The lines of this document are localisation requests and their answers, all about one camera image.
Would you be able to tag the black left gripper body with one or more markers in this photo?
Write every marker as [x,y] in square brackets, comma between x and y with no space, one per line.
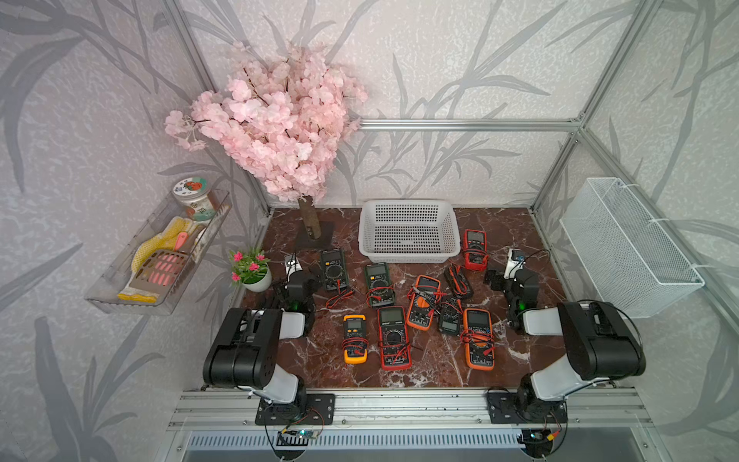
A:
[294,288]

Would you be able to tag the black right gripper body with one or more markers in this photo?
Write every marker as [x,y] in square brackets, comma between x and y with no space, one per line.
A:
[521,287]

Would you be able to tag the dark green multimeter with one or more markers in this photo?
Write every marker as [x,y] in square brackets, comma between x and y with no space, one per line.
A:
[333,270]
[380,289]

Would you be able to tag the small red multimeter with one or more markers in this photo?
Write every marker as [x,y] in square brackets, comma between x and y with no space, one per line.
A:
[474,250]

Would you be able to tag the orange Victor multimeter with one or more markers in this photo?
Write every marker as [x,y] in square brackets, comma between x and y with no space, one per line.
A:
[424,296]

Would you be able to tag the large red Aneng multimeter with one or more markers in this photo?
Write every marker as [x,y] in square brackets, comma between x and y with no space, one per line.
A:
[394,345]

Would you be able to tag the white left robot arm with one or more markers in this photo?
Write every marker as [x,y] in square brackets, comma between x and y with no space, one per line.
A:
[244,352]

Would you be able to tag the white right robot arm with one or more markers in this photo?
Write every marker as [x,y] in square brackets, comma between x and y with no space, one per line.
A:
[601,342]

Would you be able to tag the orange multimeter front right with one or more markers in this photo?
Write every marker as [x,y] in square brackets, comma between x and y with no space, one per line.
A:
[478,340]

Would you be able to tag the slim black multimeter with probes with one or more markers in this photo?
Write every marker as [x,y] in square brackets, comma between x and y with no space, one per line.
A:
[459,285]

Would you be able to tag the small black multimeter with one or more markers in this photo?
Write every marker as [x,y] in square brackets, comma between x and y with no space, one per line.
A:
[450,316]

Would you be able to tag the yellow Aneng multimeter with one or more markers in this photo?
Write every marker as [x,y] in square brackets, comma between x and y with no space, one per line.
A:
[356,344]

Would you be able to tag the white plastic perforated basket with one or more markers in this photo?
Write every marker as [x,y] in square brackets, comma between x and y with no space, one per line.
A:
[406,231]

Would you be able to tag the small potted pink flowers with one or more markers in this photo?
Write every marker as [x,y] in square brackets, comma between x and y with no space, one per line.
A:
[250,269]

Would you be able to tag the pink brown grater tool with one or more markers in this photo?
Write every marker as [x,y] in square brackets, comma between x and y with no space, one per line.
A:
[160,270]

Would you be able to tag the jar with strawberry lid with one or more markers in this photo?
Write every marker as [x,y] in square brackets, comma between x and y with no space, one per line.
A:
[193,193]

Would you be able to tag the pink cherry blossom tree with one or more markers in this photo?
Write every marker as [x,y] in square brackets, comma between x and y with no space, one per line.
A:
[281,121]

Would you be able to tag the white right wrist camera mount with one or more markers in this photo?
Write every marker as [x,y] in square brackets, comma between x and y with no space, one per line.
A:
[515,258]

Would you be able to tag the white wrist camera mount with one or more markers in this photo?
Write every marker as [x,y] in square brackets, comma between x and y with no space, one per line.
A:
[515,258]
[292,265]

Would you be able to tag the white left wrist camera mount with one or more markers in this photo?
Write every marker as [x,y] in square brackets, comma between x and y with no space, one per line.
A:
[292,265]

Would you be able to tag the white wire mesh basket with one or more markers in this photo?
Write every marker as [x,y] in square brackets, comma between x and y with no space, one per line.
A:
[631,260]

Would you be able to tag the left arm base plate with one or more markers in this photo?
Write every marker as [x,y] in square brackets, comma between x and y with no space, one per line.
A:
[311,409]

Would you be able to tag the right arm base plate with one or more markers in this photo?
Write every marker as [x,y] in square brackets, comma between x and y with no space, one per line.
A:
[508,408]

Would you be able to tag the clear acrylic wall shelf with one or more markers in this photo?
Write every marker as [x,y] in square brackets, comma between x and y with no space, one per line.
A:
[111,293]

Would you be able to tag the aluminium front rail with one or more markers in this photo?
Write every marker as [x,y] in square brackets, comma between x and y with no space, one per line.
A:
[412,408]

